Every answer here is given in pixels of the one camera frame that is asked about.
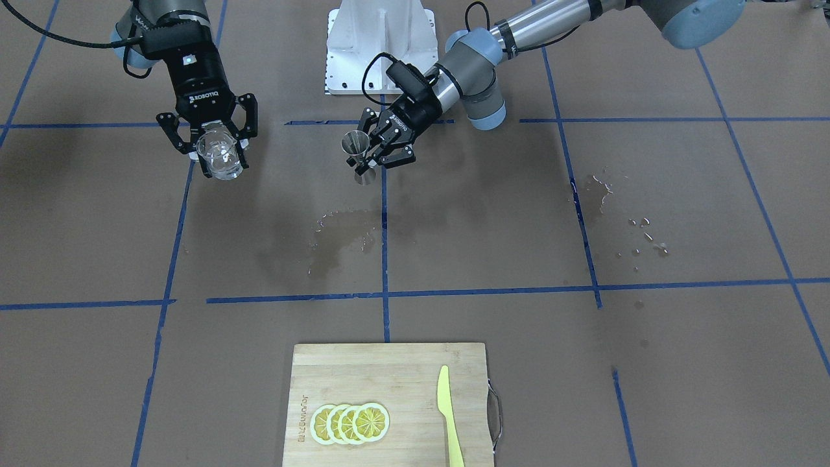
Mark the yellow plastic knife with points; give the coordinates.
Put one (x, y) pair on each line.
(445, 407)

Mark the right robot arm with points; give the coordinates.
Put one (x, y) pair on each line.
(210, 123)

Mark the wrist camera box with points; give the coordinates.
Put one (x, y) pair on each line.
(186, 34)
(410, 81)

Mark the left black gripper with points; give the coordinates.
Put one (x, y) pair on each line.
(415, 115)

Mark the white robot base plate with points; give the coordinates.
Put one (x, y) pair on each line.
(359, 30)

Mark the bamboo cutting board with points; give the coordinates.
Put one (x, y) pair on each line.
(329, 381)

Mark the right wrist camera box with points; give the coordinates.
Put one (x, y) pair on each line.
(186, 34)

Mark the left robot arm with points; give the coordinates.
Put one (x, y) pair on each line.
(467, 71)

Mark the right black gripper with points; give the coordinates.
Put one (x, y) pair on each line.
(200, 89)

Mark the steel double jigger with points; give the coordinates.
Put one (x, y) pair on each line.
(356, 144)

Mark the front lemon slice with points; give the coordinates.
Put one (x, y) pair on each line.
(371, 422)

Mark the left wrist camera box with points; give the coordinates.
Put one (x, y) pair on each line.
(410, 81)

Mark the clear glass cup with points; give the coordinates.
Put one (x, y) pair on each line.
(218, 153)

